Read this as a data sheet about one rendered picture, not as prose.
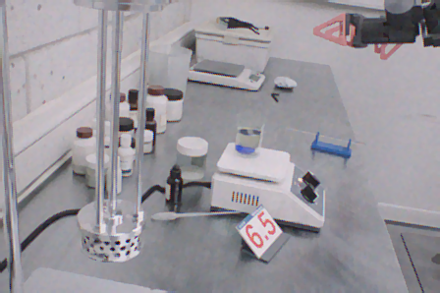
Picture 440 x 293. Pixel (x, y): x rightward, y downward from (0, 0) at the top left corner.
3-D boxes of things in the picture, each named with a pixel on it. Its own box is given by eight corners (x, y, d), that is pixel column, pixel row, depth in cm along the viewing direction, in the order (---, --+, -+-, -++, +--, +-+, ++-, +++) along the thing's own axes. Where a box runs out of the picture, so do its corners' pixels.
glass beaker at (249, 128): (238, 146, 90) (243, 106, 87) (264, 153, 88) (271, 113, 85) (226, 157, 85) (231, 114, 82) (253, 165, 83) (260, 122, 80)
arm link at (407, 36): (418, 48, 98) (421, 26, 99) (417, 29, 92) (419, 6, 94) (385, 49, 101) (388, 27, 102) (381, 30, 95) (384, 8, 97)
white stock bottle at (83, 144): (72, 175, 89) (71, 134, 86) (72, 165, 93) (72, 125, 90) (97, 175, 91) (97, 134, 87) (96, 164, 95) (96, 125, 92)
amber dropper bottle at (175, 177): (183, 197, 87) (186, 162, 84) (180, 205, 84) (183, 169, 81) (167, 194, 87) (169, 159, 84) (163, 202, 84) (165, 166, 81)
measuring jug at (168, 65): (189, 112, 132) (193, 59, 126) (142, 109, 130) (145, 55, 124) (187, 93, 149) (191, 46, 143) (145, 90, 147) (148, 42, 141)
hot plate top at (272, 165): (290, 156, 90) (291, 152, 89) (284, 184, 79) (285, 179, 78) (228, 146, 91) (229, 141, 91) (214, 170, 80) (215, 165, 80)
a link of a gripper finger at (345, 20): (310, 14, 99) (355, 12, 95) (319, 17, 105) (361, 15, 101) (309, 46, 100) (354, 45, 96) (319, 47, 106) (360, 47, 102)
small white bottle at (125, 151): (119, 169, 94) (120, 132, 91) (134, 171, 94) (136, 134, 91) (114, 175, 91) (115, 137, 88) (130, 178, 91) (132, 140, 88)
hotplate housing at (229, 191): (322, 200, 92) (330, 162, 89) (321, 235, 80) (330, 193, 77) (212, 178, 95) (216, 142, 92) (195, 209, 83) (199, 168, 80)
